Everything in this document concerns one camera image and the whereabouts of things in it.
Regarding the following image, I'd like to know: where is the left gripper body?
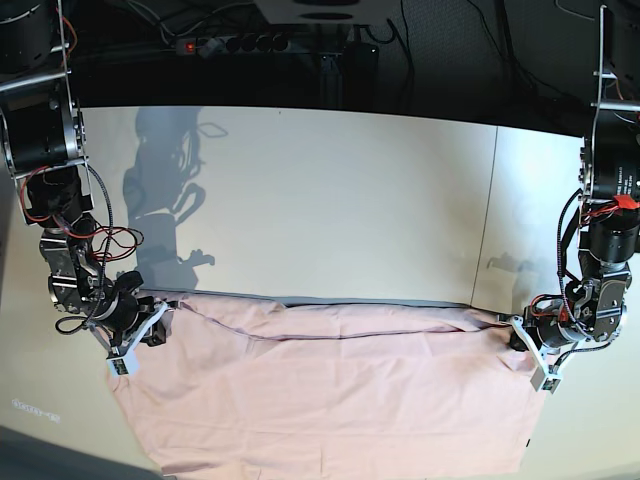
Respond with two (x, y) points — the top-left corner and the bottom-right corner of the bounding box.
(522, 294), (590, 373)

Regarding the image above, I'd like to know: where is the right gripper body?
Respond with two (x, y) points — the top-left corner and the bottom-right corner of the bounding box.
(87, 292), (171, 357)

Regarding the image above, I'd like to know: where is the pink T-shirt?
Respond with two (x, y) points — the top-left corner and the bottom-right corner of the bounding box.
(109, 295), (545, 479)

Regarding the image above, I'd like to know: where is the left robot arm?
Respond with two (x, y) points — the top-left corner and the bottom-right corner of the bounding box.
(499, 1), (639, 391)

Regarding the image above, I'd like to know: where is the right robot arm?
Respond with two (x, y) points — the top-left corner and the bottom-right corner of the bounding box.
(1, 1), (175, 375)

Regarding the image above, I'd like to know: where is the white label sticker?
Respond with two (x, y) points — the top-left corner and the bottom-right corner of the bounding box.
(11, 398), (61, 424)

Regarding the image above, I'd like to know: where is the black power strip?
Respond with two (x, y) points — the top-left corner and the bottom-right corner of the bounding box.
(174, 33), (292, 57)

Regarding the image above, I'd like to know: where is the black power adapter box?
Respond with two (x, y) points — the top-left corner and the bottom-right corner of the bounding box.
(342, 42), (379, 76)

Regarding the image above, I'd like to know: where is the grey box with oval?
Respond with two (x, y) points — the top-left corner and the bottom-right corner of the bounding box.
(254, 0), (396, 25)

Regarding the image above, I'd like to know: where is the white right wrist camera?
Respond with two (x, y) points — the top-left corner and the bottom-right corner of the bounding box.
(106, 351), (139, 377)

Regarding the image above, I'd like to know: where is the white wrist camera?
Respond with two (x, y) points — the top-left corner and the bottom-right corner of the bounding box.
(530, 365), (563, 393)
(106, 351), (139, 377)

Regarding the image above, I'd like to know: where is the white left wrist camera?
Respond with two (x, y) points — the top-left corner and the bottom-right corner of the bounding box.
(530, 365), (563, 393)

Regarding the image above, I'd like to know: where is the aluminium table leg post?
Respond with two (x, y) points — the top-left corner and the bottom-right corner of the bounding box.
(319, 53), (343, 110)

